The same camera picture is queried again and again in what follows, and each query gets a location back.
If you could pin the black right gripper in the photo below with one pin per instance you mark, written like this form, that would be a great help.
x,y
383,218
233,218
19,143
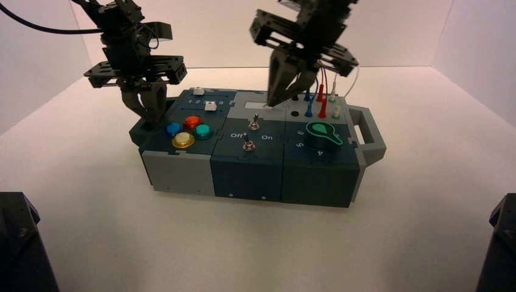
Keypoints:
x,y
318,28

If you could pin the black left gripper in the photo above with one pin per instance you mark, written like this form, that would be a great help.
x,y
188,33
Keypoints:
x,y
129,60

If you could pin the metal toggle switch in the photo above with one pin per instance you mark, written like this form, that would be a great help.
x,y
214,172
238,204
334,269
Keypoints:
x,y
254,125
249,146

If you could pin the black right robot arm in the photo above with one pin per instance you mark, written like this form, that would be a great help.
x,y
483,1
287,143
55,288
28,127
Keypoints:
x,y
502,250

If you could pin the blue push button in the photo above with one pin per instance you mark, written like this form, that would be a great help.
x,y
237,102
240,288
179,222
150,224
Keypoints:
x,y
173,129

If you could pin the white paper label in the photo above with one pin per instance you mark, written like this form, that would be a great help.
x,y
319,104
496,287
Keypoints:
x,y
254,105

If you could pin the orange push button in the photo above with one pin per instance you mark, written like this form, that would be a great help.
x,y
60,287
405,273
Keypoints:
x,y
192,122

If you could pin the white slider knob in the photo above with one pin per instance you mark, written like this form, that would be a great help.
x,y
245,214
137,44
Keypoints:
x,y
198,91
210,106

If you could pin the yellow push button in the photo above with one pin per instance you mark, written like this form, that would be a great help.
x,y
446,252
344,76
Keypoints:
x,y
183,140

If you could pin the black green rotary knob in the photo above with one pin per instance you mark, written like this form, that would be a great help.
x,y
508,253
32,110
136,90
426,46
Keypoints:
x,y
322,135

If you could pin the teal push button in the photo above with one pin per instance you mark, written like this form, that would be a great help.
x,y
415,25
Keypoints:
x,y
203,131

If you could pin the dark teal grey control box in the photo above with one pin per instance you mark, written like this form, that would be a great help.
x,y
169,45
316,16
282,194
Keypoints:
x,y
246,173

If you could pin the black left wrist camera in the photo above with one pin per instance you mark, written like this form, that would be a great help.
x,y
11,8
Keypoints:
x,y
163,30

